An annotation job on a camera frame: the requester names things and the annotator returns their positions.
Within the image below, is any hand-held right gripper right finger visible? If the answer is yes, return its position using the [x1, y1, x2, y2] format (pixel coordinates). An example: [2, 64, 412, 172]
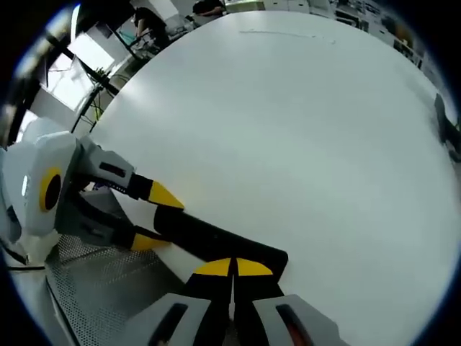
[232, 257, 349, 346]

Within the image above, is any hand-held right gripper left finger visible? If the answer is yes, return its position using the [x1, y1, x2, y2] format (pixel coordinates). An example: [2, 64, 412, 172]
[118, 257, 233, 346]

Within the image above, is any black remote control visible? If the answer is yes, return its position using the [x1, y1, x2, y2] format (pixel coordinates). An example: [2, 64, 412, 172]
[152, 206, 290, 283]

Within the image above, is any grey mesh chair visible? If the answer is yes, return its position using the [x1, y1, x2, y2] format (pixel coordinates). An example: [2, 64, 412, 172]
[45, 233, 189, 346]

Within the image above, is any black curved headset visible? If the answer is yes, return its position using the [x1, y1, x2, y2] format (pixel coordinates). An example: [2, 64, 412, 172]
[433, 92, 461, 161]

